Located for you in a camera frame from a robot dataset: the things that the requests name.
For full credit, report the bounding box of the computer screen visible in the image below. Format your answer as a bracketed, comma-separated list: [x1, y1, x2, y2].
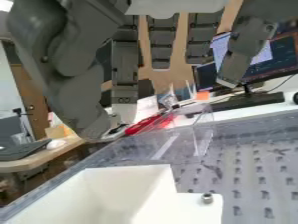
[191, 28, 298, 93]

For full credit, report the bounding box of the wooden desk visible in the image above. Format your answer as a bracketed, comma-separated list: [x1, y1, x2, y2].
[0, 135, 84, 174]

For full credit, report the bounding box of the black keyboard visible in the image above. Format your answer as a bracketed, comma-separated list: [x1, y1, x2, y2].
[0, 138, 53, 162]
[208, 91, 285, 113]

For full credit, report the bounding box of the white desk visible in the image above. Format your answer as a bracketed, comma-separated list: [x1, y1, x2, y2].
[104, 74, 298, 134]

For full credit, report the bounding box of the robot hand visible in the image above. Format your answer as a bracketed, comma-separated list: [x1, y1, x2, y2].
[5, 0, 298, 140]

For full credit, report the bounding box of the small silver screw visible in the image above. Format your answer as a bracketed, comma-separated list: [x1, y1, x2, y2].
[199, 192, 214, 205]

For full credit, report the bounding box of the small white box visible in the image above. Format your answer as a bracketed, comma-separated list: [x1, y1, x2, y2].
[5, 164, 224, 224]

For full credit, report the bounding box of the white computer mouse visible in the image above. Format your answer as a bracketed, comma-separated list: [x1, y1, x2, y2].
[46, 139, 67, 150]

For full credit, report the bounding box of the red tray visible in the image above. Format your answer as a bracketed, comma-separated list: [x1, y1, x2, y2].
[123, 112, 175, 136]

